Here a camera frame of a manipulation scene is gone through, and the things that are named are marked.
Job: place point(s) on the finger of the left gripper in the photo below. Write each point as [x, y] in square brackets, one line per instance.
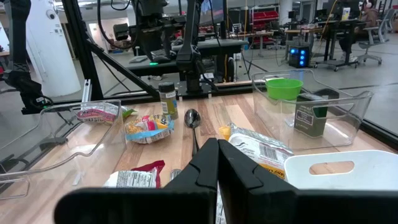
[146, 46]
[167, 46]

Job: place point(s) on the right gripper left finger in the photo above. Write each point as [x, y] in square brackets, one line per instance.
[202, 174]

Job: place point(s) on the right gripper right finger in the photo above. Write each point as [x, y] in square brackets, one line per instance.
[248, 193]

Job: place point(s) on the yellow ramen packet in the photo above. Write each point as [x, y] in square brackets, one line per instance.
[258, 149]

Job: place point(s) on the dark metal spoon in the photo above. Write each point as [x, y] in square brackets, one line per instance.
[192, 118]

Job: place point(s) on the black-lidded spice bottle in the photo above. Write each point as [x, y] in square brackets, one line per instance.
[169, 105]

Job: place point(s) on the blue beef ramen packet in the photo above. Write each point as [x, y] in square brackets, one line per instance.
[146, 130]

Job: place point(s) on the green ramen packet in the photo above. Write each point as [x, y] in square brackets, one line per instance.
[99, 115]

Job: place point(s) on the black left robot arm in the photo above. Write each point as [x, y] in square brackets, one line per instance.
[191, 59]

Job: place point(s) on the black desk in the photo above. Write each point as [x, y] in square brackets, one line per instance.
[339, 23]
[217, 46]

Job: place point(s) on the monitor with blue screen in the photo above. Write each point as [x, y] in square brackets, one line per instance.
[214, 12]

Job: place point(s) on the red ramen packet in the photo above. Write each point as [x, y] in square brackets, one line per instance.
[136, 177]

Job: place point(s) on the silver aluminium profile piece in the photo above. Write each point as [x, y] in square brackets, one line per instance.
[86, 90]

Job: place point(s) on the white round column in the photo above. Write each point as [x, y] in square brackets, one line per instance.
[53, 56]

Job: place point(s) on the dark green spice tin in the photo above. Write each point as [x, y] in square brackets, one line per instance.
[311, 121]

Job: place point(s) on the red storage bin rack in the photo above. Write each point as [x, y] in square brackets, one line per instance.
[264, 15]

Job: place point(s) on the clear plastic bin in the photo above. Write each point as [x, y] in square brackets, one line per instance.
[102, 140]
[342, 124]

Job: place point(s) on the green plastic bowl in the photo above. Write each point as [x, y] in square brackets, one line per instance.
[283, 88]

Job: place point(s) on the white plastic tray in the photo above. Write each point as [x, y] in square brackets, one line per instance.
[373, 174]

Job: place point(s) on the computer tower with coloured lights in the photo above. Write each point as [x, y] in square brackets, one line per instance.
[295, 59]

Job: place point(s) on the person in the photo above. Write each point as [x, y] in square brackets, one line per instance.
[370, 15]

